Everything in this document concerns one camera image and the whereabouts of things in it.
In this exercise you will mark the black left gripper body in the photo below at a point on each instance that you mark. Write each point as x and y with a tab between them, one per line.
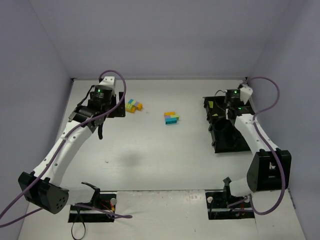
116	109

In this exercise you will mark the lime green rounded lego brick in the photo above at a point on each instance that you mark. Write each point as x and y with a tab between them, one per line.
130	108

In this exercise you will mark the yellow small lego brick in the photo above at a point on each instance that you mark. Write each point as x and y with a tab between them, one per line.
139	106

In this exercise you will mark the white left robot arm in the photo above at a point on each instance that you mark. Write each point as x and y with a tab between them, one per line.
42	187

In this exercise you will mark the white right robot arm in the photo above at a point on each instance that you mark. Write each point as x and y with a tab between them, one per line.
270	167

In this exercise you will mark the teal purple lego stack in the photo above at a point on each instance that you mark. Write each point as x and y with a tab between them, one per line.
134	102

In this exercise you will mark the multicolor lego cluster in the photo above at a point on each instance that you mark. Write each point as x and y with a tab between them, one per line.
171	118

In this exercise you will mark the black four-compartment sorting bin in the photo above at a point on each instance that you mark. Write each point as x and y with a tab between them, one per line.
225	137

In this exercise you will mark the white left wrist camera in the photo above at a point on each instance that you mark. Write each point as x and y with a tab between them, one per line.
108	81

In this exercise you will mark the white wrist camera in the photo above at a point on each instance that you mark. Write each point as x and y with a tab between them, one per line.
108	81
245	93

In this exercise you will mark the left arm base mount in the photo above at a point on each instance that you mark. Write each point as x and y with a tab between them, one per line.
102	207

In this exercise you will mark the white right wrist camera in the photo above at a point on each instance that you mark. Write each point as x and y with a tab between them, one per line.
245	93

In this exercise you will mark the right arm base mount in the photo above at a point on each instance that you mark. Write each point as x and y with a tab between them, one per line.
222	206

